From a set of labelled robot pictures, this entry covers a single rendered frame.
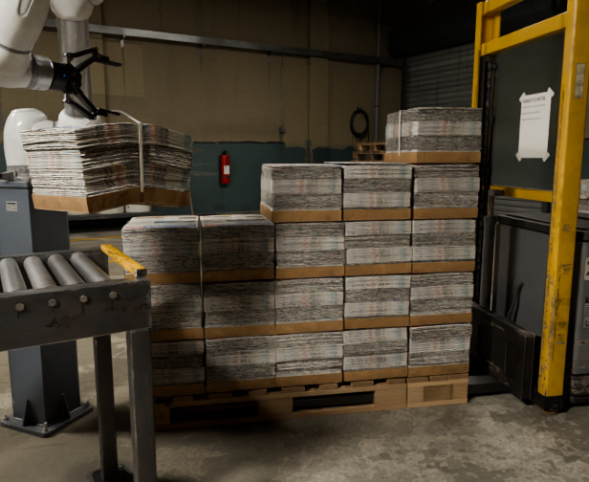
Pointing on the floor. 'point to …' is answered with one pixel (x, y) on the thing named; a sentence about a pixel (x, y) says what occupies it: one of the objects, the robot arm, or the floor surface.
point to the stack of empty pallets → (370, 152)
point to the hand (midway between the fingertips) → (115, 88)
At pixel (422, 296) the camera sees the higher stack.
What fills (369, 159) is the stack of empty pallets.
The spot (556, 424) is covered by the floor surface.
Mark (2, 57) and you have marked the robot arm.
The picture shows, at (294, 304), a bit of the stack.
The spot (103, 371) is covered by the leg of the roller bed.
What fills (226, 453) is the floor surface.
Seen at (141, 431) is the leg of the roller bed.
